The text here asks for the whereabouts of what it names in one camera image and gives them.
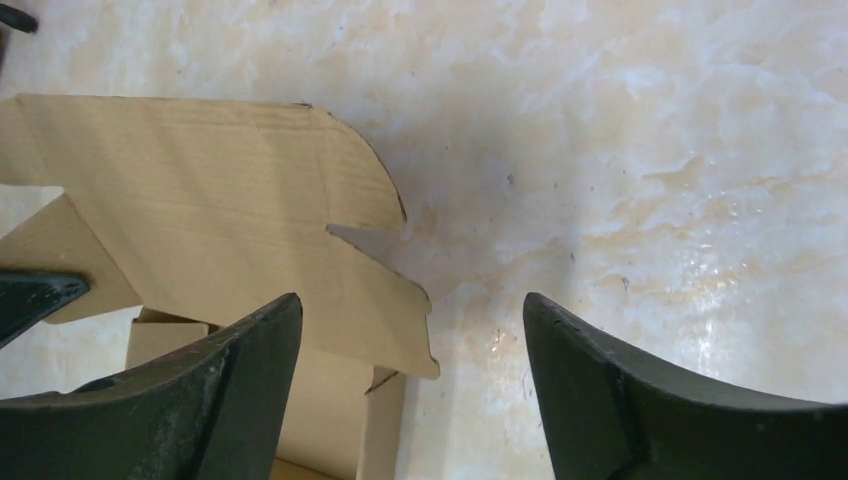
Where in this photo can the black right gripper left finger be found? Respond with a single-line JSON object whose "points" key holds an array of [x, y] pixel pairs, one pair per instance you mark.
{"points": [[212, 409]]}

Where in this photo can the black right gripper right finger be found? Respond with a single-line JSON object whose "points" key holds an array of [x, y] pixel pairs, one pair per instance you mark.
{"points": [[611, 410]]}

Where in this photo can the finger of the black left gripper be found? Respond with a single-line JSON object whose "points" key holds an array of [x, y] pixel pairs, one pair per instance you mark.
{"points": [[30, 296]]}

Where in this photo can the brown cardboard box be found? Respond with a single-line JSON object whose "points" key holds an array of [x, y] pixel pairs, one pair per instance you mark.
{"points": [[205, 210]]}

